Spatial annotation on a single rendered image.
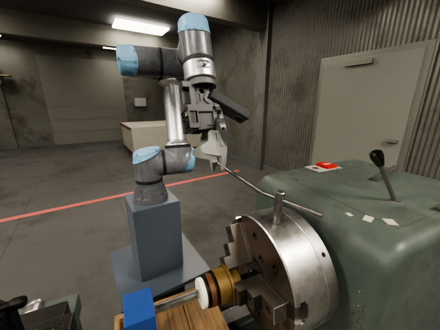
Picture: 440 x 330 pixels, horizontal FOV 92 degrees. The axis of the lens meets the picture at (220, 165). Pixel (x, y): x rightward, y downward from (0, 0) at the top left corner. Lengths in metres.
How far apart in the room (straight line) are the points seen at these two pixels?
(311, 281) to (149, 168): 0.69
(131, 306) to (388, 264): 0.53
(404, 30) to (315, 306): 3.43
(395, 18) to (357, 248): 3.40
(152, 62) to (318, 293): 0.66
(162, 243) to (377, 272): 0.79
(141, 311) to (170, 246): 0.55
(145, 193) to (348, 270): 0.75
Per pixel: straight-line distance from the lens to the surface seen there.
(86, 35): 6.66
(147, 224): 0.97
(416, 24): 3.66
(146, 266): 1.09
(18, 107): 9.75
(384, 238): 0.58
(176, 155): 0.93
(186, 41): 0.56
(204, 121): 0.48
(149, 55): 0.63
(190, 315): 0.82
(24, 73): 9.73
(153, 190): 0.96
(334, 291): 0.61
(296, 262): 0.53
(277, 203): 0.53
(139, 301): 0.57
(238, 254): 0.61
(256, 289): 0.57
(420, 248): 0.62
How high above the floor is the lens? 1.53
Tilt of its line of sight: 17 degrees down
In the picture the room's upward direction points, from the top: straight up
